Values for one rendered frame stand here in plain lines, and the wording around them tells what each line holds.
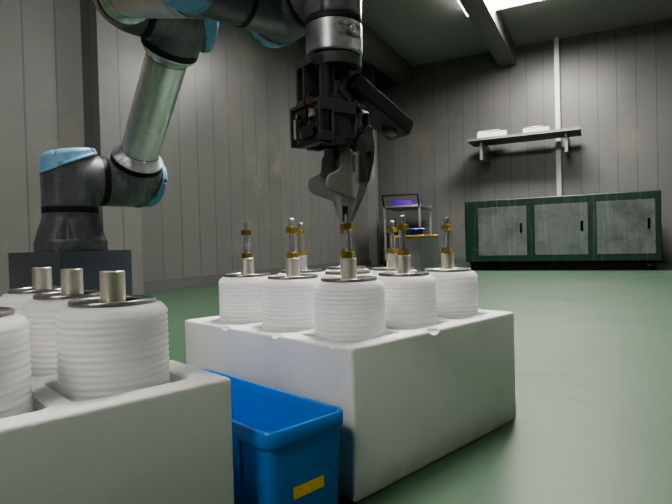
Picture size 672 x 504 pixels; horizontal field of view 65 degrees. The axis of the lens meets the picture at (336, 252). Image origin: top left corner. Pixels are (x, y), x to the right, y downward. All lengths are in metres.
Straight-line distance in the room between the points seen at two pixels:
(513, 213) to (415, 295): 4.64
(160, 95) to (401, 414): 0.83
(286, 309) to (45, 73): 3.02
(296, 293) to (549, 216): 4.69
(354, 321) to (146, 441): 0.30
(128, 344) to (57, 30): 3.35
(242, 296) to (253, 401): 0.19
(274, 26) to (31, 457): 0.60
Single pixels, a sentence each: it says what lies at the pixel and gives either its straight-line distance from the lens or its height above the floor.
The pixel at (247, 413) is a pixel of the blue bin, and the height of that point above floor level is 0.08.
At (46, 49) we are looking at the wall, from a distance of 3.68.
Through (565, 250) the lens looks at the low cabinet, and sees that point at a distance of 5.33.
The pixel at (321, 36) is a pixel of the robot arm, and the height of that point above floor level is 0.56.
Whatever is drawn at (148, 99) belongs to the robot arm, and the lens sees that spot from 1.23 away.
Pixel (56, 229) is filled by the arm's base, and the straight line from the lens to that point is 1.28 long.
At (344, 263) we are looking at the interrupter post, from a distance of 0.70.
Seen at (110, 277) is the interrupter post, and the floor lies 0.28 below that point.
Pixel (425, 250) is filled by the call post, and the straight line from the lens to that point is 1.11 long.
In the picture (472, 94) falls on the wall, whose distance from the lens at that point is 7.44.
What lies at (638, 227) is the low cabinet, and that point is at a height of 0.38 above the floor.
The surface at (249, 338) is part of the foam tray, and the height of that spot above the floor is 0.17.
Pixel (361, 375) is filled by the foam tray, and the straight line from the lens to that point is 0.63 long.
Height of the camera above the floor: 0.30
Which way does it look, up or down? 1 degrees down
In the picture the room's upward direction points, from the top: 2 degrees counter-clockwise
